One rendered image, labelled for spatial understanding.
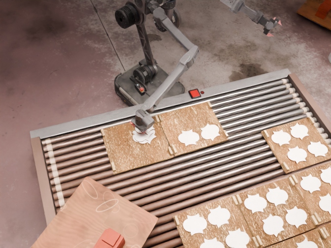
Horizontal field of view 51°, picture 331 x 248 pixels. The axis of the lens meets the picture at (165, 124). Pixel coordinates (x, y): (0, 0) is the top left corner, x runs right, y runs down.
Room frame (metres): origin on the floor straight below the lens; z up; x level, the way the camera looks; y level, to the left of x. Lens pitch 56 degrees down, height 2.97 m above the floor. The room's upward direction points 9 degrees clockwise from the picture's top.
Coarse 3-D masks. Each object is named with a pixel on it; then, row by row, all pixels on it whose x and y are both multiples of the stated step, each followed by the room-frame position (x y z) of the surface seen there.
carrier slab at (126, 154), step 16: (112, 128) 1.26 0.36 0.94; (128, 128) 1.28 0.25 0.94; (160, 128) 1.32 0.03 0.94; (112, 144) 1.13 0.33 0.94; (128, 144) 1.15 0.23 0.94; (144, 144) 1.17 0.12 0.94; (160, 144) 1.19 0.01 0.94; (112, 160) 1.01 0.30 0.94; (128, 160) 1.03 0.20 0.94; (144, 160) 1.05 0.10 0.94; (160, 160) 1.07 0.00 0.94
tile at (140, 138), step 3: (132, 132) 1.24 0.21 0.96; (135, 132) 1.24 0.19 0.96; (150, 132) 1.26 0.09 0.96; (153, 132) 1.26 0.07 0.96; (135, 135) 1.22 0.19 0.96; (138, 135) 1.22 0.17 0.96; (141, 135) 1.22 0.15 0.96; (144, 135) 1.23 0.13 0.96; (147, 135) 1.23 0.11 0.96; (135, 138) 1.19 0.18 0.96; (138, 138) 1.20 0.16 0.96; (141, 138) 1.20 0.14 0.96; (144, 138) 1.20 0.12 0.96; (147, 138) 1.21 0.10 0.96; (138, 141) 1.18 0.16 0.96; (141, 141) 1.18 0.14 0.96
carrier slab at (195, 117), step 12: (192, 108) 1.54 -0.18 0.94; (204, 108) 1.55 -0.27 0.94; (168, 120) 1.40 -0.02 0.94; (180, 120) 1.41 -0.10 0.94; (192, 120) 1.43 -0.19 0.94; (204, 120) 1.45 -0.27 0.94; (216, 120) 1.46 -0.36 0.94; (168, 132) 1.30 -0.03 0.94; (180, 132) 1.31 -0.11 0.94; (180, 144) 1.22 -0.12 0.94; (204, 144) 1.25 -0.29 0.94
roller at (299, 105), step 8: (296, 104) 1.74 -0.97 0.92; (304, 104) 1.76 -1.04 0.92; (272, 112) 1.63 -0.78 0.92; (280, 112) 1.65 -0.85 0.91; (240, 120) 1.51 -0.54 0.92; (248, 120) 1.52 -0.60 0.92; (256, 120) 1.54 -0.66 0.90; (224, 128) 1.42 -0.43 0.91; (168, 144) 1.22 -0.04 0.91; (96, 160) 1.00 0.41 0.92; (104, 160) 1.02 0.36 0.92; (64, 168) 0.92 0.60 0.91; (72, 168) 0.92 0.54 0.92; (80, 168) 0.94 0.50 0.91; (56, 176) 0.86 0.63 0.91
